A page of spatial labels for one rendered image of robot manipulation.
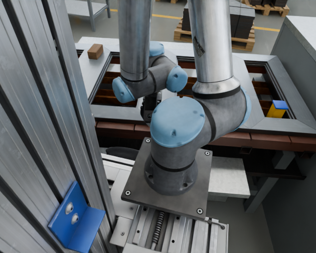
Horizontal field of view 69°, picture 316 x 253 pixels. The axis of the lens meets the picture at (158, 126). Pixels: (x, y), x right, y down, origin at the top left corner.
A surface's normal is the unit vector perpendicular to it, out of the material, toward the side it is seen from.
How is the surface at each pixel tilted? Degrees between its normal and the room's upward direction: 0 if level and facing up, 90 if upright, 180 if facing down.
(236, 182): 0
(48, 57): 90
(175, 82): 90
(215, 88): 30
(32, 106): 90
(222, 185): 0
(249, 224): 0
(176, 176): 72
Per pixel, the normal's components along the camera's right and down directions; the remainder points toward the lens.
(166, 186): -0.19, 0.44
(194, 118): -0.08, -0.65
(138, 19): 0.25, 0.76
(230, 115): 0.40, 0.20
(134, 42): 0.00, 0.77
